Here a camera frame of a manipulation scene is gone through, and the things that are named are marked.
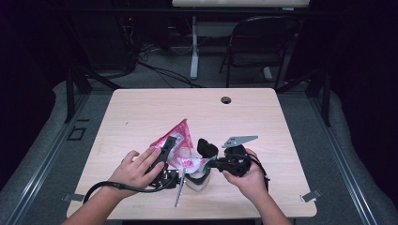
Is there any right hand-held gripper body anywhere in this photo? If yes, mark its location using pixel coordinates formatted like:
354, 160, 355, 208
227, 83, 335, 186
214, 135, 259, 178

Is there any black floor cable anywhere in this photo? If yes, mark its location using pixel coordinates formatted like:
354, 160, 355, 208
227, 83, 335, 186
137, 59, 205, 89

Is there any metal floor rail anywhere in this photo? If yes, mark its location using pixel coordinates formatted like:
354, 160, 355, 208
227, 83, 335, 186
308, 93, 380, 225
5, 93, 91, 225

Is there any white bowl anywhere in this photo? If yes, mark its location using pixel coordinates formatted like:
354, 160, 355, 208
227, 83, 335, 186
185, 168, 211, 192

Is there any black folding chair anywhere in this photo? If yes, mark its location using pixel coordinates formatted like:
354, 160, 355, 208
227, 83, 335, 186
218, 15, 303, 90

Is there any person's left hand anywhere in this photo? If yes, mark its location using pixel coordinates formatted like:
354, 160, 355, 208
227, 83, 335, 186
107, 146, 166, 199

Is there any white desk leg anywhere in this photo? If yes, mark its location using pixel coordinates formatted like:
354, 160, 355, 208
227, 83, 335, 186
190, 15, 201, 81

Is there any white desk foot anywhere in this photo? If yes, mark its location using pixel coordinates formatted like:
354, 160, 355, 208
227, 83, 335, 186
262, 66, 274, 83

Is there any person's right hand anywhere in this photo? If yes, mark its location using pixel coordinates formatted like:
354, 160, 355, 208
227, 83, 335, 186
222, 148, 270, 203

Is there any pink printed clear plastic bag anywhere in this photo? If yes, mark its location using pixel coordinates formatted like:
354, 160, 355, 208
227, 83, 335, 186
149, 118, 211, 176

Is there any black metal stand frame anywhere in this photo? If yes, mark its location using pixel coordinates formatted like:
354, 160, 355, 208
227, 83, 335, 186
275, 67, 332, 128
64, 67, 123, 124

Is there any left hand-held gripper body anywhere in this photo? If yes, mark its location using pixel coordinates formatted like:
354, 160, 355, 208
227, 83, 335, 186
149, 168, 187, 209

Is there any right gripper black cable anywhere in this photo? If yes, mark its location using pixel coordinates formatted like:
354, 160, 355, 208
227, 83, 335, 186
248, 154, 270, 191

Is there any black computer tower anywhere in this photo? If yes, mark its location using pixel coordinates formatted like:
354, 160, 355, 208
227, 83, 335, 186
90, 12, 137, 71

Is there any grey tape piece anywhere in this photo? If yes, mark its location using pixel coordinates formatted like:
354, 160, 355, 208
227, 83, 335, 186
61, 192, 85, 203
299, 188, 323, 203

